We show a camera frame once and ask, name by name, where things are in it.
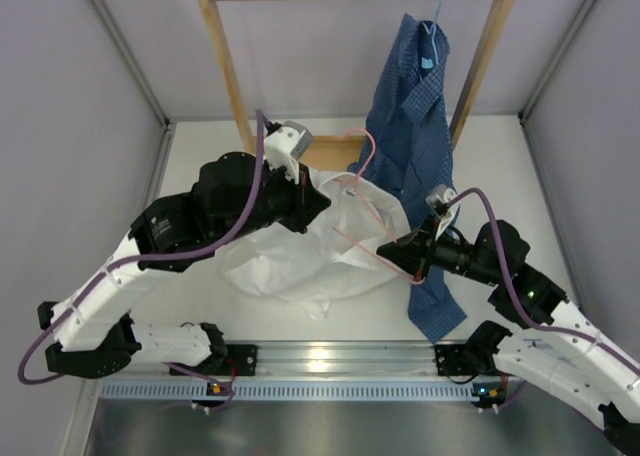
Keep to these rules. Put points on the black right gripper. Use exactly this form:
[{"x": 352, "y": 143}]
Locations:
[{"x": 410, "y": 252}]

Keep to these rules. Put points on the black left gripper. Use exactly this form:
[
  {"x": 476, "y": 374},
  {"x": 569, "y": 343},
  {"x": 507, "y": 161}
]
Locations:
[{"x": 307, "y": 203}]

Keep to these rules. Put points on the white shirt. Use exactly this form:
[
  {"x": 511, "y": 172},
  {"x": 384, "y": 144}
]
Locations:
[{"x": 335, "y": 259}]

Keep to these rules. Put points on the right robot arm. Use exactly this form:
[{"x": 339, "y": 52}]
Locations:
[{"x": 538, "y": 334}]

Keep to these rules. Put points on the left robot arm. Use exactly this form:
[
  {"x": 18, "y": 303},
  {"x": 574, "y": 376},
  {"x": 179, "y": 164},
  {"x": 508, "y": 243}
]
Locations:
[{"x": 234, "y": 196}]

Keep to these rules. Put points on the blue checkered shirt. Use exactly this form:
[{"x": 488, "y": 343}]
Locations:
[{"x": 412, "y": 150}]

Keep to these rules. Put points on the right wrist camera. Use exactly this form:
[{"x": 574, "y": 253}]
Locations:
[{"x": 440, "y": 200}]

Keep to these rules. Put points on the aluminium mounting rail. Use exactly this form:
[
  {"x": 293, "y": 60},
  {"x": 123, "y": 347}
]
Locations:
[{"x": 351, "y": 359}]

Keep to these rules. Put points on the slotted cable duct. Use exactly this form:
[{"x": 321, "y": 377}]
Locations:
[{"x": 295, "y": 391}]

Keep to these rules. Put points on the left aluminium frame post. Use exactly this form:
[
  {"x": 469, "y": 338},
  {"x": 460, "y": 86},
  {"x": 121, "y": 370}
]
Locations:
[{"x": 126, "y": 55}]

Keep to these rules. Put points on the aluminium frame post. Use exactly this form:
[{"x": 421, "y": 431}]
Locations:
[
  {"x": 573, "y": 28},
  {"x": 126, "y": 55}
]

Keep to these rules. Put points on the blue wire hanger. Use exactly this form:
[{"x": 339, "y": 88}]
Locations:
[{"x": 437, "y": 21}]

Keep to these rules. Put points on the right aluminium frame post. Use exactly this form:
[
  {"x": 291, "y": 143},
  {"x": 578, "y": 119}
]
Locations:
[{"x": 573, "y": 28}]

